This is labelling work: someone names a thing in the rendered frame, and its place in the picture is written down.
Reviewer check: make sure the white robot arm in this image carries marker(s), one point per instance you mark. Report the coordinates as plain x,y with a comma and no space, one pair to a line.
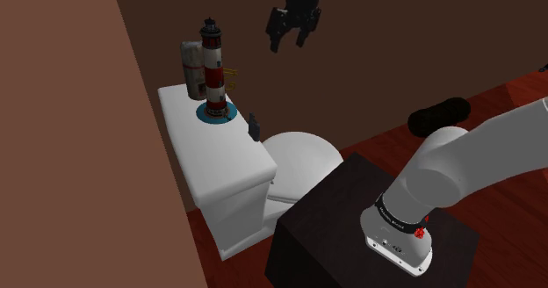
454,171

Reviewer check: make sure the dark robot stand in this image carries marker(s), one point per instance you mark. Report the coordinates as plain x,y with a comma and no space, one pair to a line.
334,231

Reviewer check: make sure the white toilet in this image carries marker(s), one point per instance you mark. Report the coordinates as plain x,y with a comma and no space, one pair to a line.
214,158

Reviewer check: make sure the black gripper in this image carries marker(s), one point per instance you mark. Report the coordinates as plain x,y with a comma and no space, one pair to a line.
302,4

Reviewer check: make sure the small grey blue object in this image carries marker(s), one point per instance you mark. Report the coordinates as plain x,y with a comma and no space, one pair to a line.
254,128

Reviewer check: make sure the red white lighthouse figure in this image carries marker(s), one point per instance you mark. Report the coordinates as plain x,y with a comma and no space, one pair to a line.
213,73

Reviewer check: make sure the white cylindrical canister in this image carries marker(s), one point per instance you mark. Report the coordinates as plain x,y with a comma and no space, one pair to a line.
192,69

